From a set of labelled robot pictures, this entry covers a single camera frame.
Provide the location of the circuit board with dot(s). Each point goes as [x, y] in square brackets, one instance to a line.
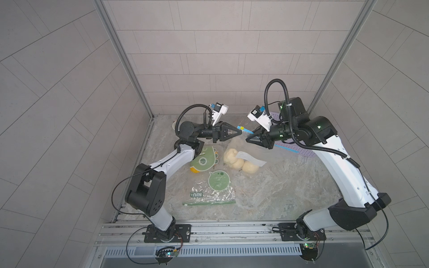
[166, 254]
[309, 251]

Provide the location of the aluminium frame rail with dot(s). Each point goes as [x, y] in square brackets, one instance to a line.
[222, 233]

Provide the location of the purple plastic basket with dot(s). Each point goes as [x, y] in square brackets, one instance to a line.
[291, 146]

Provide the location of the yellow pear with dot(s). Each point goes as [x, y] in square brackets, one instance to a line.
[249, 167]
[230, 156]
[238, 164]

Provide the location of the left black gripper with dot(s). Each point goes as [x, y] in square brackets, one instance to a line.
[218, 132]

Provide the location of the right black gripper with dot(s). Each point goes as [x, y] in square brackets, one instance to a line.
[262, 136]

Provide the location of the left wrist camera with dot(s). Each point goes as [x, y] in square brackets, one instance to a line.
[217, 111]

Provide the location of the left circuit board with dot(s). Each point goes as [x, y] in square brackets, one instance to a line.
[166, 254]

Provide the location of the clear bag blue zip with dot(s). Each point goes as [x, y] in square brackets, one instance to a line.
[260, 156]

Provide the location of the right circuit board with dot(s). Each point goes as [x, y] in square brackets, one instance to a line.
[309, 251]

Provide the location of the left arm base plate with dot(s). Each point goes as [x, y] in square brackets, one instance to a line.
[178, 233]

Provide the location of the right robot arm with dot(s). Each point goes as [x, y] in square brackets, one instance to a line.
[360, 202]

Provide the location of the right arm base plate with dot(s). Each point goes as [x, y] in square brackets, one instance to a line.
[300, 232]

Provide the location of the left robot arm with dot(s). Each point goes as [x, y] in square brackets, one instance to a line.
[146, 191]

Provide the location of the clear bag green zip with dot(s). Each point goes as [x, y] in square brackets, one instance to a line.
[210, 188]

